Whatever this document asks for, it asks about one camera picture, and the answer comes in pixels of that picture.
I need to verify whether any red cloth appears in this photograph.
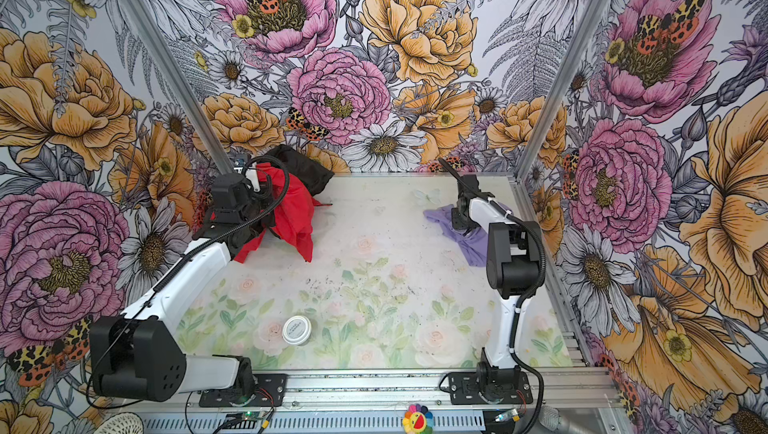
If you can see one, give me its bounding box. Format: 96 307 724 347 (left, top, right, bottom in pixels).
256 163 322 262

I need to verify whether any small white round tin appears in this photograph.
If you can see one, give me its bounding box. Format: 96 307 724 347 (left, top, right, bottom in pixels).
282 315 312 346

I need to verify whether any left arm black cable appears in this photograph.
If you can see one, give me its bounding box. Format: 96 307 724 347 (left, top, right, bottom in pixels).
85 154 292 411

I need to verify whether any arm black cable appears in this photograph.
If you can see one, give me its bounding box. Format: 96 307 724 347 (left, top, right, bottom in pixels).
437 157 548 434
85 154 292 411

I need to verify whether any grey corrugated hose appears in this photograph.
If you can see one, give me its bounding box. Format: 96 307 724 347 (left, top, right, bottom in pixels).
536 405 580 434

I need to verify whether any left aluminium corner post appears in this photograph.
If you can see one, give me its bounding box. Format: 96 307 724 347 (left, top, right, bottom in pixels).
117 0 234 174

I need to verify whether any black cloth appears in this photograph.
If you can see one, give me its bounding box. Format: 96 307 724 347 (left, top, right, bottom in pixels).
266 145 334 196

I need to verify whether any aluminium corner post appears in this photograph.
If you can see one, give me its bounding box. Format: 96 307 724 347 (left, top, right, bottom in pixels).
117 0 234 174
514 0 611 184

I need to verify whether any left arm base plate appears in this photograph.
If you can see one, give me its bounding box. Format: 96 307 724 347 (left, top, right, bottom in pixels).
198 373 288 408

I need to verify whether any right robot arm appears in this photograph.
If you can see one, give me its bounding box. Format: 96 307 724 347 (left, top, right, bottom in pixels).
451 175 546 404

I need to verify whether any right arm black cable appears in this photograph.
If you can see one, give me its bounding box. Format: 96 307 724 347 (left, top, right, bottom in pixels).
437 157 548 434

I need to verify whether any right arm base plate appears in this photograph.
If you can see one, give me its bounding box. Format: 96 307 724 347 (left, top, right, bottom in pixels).
443 369 534 405

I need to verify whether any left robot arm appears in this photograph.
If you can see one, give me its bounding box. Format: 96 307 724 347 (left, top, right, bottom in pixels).
86 156 290 402

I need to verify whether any aluminium front rail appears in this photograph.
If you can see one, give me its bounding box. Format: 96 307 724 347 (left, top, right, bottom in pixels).
113 366 619 414

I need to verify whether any rainbow flower sticker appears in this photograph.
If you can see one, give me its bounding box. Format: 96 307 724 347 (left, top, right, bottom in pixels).
402 404 435 434

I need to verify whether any right aluminium corner post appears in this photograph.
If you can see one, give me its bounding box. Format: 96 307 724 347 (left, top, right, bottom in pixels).
514 0 611 184

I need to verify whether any purple cloth with print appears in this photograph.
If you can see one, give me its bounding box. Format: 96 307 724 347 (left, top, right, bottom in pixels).
423 205 488 267

